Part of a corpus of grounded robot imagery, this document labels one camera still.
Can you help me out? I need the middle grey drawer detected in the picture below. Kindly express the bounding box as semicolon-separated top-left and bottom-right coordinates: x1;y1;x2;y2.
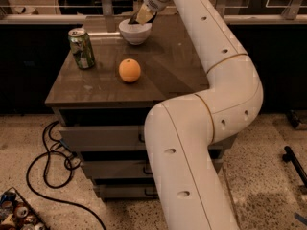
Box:
80;158;224;180

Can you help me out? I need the grey drawer cabinet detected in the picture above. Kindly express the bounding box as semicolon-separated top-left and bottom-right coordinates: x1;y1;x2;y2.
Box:
44;14;239;201

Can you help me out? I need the bottom grey drawer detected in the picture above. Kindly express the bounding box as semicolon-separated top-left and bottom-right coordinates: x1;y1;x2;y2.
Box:
93;184;158;199

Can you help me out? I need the orange fruit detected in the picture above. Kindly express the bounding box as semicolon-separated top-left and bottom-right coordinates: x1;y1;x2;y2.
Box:
118;58;141;82

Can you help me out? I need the grey drawer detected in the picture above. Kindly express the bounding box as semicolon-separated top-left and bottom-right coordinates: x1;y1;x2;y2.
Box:
93;184;158;199
80;158;224;180
59;124;238;152

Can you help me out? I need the top grey drawer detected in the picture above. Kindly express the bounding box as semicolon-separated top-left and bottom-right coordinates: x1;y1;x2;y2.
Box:
59;124;238;152

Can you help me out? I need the tray of cans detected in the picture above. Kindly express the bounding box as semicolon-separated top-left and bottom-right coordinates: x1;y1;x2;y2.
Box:
0;187;51;230

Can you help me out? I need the blue tape strip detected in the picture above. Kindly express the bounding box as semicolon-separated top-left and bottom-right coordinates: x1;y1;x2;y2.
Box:
295;213;307;225

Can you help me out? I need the green soda can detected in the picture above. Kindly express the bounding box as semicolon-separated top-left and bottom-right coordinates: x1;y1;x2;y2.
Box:
68;28;95;69

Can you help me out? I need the white ceramic bowl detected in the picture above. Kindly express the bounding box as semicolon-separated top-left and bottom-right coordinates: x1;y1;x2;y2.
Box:
119;19;152;45

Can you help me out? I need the black metal bar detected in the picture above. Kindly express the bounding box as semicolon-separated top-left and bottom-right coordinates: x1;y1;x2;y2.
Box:
282;146;307;188

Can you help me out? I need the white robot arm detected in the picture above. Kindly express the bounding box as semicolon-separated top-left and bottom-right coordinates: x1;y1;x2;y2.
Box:
144;0;263;230

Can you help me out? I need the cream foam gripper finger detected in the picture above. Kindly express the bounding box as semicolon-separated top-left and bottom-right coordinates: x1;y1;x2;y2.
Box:
135;4;155;25

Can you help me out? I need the black floor cable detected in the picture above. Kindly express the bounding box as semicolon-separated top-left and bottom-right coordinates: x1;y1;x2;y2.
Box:
25;121;107;230

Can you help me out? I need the glass railing barrier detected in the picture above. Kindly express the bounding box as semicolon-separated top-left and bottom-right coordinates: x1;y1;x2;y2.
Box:
1;0;307;23

